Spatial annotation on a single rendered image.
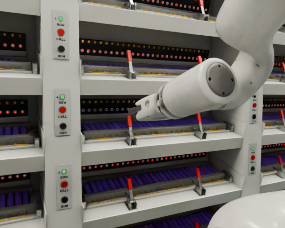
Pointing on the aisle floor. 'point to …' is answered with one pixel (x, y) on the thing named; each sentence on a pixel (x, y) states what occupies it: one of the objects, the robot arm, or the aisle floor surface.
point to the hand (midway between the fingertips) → (143, 114)
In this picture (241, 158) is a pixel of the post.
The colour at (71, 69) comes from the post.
